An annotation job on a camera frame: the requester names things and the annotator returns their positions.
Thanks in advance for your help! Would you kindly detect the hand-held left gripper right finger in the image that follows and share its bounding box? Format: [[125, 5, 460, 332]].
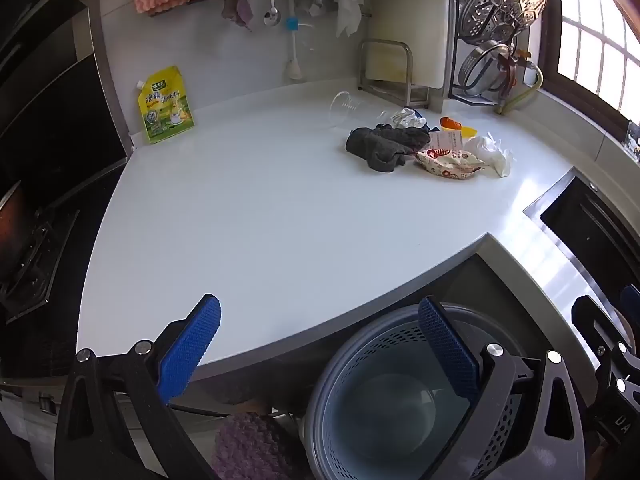
[[417, 296, 587, 480]]

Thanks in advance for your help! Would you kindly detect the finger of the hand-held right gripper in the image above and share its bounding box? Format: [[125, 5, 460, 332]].
[[571, 294, 632, 362], [621, 284, 640, 319]]

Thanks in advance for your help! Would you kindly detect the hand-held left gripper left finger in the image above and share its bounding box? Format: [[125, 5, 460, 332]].
[[54, 293, 222, 480]]

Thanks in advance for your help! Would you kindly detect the grey perforated trash bin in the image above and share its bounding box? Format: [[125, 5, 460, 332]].
[[305, 302, 587, 480]]

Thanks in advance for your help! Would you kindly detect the white plastic bag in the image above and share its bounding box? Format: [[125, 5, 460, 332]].
[[464, 132, 515, 179]]

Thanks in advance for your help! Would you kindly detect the steel sink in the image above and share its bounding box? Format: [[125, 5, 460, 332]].
[[522, 166, 640, 321]]

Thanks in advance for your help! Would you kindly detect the purple knitted cloth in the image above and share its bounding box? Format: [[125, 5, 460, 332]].
[[210, 412, 312, 480]]

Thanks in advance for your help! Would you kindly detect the red white snack packet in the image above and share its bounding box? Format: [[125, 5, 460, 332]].
[[415, 147, 487, 182]]

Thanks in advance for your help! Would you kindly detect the black gas stove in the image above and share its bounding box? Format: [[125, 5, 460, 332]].
[[0, 160, 131, 376]]

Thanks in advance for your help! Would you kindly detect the dark grey rag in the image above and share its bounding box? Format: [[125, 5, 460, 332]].
[[345, 126, 432, 174]]

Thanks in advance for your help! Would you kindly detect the crumpled clear blue wrapper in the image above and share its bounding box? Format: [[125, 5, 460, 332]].
[[384, 107, 427, 130]]

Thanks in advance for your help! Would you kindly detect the yellow spout pouch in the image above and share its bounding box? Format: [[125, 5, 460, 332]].
[[135, 65, 196, 145]]

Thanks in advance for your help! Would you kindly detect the black lid rack grey tray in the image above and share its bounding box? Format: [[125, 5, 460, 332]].
[[448, 0, 531, 107]]

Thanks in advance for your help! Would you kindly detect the window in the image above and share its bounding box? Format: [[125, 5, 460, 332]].
[[542, 0, 640, 128]]

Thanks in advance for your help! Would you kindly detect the clear plastic cup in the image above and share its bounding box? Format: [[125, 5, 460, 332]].
[[328, 91, 369, 132]]

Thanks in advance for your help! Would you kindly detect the metal board rack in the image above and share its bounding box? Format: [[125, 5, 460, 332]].
[[358, 40, 432, 108]]

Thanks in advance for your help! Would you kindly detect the black range hood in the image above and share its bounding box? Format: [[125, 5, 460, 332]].
[[0, 0, 128, 171]]

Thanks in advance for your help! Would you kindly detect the steel steamer plate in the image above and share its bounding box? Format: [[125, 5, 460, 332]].
[[459, 0, 549, 43]]

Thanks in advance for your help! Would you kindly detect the white cutting board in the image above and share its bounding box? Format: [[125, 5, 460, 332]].
[[369, 0, 449, 112]]

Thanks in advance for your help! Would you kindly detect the blue white bottle brush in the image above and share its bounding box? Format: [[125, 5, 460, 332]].
[[284, 2, 305, 81]]

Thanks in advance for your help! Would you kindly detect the grey purple dishcloth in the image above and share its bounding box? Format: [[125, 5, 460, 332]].
[[221, 0, 254, 32]]

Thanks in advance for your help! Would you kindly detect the white cloth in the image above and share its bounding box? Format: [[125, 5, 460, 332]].
[[333, 0, 366, 39]]

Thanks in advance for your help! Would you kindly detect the yellow gas hose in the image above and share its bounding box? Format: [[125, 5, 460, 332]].
[[495, 67, 544, 116]]

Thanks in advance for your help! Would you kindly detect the glass pot lid brown handle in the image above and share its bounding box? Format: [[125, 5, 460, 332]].
[[457, 40, 531, 98]]

